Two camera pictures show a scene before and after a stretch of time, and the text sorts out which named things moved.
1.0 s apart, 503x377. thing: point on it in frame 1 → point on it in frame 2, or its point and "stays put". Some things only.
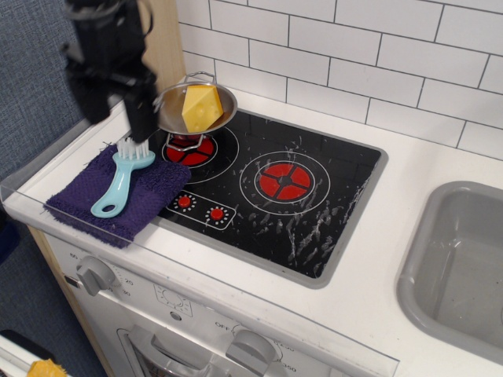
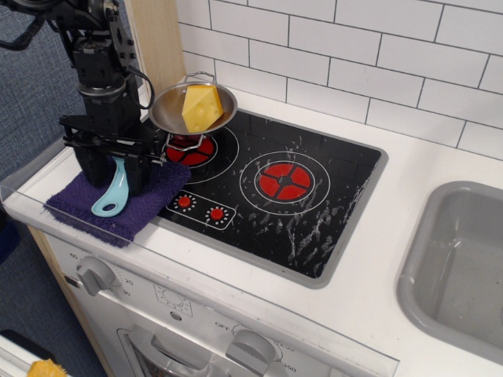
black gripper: (109, 45) → (111, 122)
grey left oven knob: (95, 274) stays put
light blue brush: (130, 155) stays put
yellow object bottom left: (45, 368) stays put
